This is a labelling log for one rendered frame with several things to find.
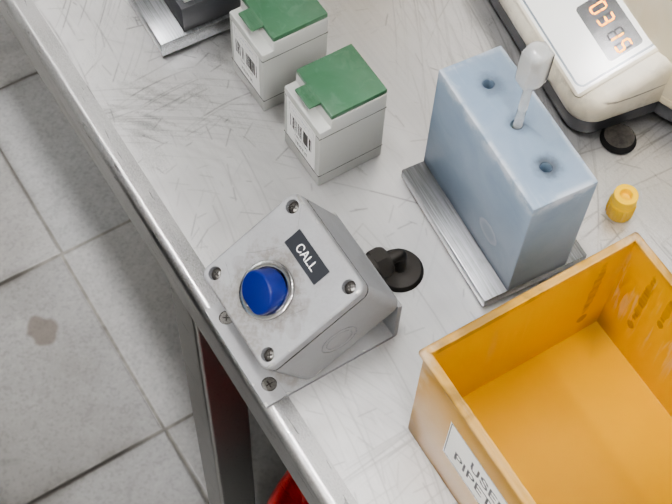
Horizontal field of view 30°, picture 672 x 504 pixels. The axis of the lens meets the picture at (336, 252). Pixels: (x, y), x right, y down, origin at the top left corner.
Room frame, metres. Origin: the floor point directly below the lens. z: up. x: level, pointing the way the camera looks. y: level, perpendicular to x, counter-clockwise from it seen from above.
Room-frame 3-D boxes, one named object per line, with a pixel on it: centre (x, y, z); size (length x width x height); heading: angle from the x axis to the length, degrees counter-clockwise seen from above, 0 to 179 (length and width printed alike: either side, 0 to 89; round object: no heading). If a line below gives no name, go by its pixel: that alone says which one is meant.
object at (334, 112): (0.44, 0.01, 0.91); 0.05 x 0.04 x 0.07; 125
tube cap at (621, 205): (0.41, -0.17, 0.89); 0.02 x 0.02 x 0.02
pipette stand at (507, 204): (0.39, -0.09, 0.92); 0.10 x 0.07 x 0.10; 30
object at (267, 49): (0.49, 0.04, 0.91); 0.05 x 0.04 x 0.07; 125
